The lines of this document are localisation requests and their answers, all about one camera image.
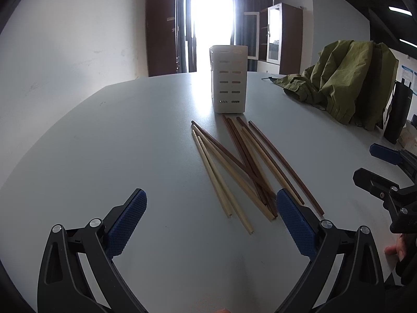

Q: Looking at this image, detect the dark brown chopstick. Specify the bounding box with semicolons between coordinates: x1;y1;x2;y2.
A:
222;115;278;218
226;117;278;218
236;117;305;205
191;120;276;198
249;121;324;216

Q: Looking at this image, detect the person's right hand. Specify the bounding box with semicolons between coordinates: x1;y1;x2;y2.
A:
384;234;406;261

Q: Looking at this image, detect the black bottle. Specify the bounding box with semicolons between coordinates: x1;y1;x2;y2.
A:
383;79;413;144

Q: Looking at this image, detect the olive green jacket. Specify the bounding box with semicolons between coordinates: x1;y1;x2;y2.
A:
270;40;399;131

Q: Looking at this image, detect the glass door cabinet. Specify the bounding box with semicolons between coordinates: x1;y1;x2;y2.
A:
257;3;303;75

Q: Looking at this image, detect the white slotted utensil holder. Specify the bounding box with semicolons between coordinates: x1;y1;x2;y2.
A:
210;45;248;114

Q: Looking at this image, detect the dark blue curtain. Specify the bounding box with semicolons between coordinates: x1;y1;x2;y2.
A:
235;0;273;57

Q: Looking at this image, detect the balcony glass door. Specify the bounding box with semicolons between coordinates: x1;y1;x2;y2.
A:
182;0;235;72

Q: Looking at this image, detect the dark brown wooden wardrobe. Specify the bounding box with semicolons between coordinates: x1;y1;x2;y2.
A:
146;0;180;77

